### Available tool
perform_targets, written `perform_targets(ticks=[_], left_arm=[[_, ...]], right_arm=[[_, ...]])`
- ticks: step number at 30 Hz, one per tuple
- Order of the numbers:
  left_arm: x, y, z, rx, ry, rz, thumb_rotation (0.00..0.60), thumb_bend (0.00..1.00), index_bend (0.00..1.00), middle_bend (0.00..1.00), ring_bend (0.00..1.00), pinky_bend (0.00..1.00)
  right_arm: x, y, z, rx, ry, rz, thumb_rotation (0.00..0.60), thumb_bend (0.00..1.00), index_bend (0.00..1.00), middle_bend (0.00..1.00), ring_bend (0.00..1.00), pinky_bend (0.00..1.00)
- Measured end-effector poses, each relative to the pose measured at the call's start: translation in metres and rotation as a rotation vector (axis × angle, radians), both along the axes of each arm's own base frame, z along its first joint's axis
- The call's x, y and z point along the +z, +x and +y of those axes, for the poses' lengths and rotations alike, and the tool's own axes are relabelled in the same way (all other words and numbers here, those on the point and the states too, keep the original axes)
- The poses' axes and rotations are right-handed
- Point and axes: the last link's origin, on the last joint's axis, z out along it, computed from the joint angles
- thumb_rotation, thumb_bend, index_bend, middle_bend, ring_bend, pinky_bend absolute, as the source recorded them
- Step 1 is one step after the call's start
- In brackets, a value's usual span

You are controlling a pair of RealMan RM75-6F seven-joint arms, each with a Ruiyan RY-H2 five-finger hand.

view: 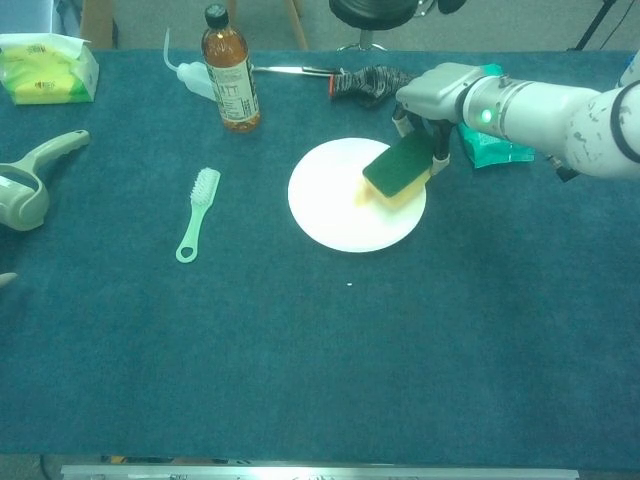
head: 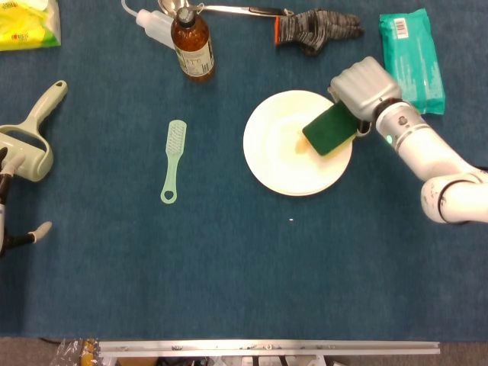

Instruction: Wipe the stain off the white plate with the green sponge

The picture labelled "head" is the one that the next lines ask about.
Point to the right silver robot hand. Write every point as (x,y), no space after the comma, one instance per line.
(366,85)

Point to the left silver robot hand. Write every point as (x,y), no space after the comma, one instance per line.
(5,238)

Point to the green yellow sponge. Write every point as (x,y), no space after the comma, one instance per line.
(328,129)

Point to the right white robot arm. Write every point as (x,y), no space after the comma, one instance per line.
(427,152)

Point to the white round plate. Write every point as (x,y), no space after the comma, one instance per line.
(274,167)

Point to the green wet wipes pack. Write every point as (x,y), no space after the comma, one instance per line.
(413,45)

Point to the grey knit work glove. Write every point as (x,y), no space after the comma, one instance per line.
(305,28)

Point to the clear plastic bag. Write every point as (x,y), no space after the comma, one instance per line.
(72,352)

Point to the sage green lint roller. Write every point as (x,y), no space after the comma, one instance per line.
(42,110)

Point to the amber bottle with black cap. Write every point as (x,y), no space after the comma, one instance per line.
(192,42)

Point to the light green plastic brush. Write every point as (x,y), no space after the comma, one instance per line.
(176,133)

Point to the yellow tissue pack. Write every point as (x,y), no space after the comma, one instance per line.
(26,26)

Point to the white plastic squeeze bottle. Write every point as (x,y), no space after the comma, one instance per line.
(156,23)

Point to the teal table mat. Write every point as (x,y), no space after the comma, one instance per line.
(228,267)

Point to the aluminium profile rail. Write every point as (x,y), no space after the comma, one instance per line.
(267,347)

